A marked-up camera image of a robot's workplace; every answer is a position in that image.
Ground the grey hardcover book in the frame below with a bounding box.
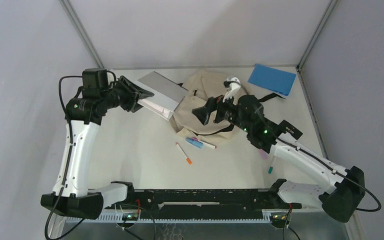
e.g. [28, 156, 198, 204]
[134, 71, 188, 121]

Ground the pink capped white marker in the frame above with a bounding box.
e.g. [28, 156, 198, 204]
[193, 137, 217, 149]

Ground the teal capped white marker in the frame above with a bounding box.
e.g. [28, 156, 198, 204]
[267, 156, 276, 174]

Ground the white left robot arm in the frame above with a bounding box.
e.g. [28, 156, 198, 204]
[40, 68, 154, 220]

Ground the black card with gold emblem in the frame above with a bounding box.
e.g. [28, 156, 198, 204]
[279, 120, 303, 140]

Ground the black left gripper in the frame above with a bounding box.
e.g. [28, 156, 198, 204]
[101, 76, 154, 113]

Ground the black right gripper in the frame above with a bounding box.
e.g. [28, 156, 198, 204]
[192, 89, 252, 133]

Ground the beige canvas backpack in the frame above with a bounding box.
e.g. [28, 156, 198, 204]
[169, 69, 287, 145]

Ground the pink highlighter pen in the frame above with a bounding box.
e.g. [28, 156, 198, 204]
[258, 149, 269, 160]

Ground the orange capped white marker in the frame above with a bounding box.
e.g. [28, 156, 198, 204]
[175, 142, 193, 165]

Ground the blue notebook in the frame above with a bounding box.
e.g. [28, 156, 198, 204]
[248, 64, 297, 97]

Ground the blue glue stick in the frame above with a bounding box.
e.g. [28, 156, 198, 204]
[185, 137, 204, 149]

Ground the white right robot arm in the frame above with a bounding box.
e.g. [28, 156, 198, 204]
[191, 77, 372, 223]

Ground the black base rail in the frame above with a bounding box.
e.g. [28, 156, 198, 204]
[110, 188, 302, 221]

